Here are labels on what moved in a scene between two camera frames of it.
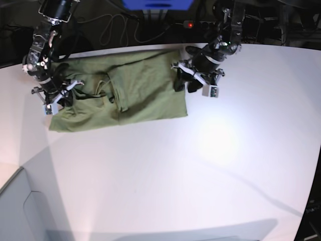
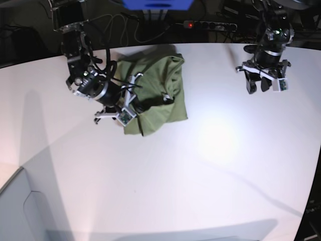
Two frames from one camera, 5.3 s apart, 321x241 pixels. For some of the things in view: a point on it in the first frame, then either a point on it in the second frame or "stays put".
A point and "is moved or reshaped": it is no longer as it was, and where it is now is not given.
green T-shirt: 119,90 is moved or reshaped
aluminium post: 155,14 stays put
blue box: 158,5 stays put
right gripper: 210,80 to 277,75
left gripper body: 51,108 to 126,115
